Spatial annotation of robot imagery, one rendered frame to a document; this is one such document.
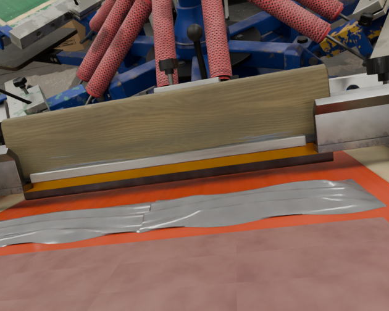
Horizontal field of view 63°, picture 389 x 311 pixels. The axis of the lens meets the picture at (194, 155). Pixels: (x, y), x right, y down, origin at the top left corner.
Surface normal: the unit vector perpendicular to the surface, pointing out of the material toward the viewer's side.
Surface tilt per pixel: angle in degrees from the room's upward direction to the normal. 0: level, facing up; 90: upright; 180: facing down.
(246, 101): 56
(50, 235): 10
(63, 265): 32
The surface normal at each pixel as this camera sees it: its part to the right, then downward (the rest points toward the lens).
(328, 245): -0.16, -0.97
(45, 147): -0.13, 0.18
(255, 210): -0.20, -0.66
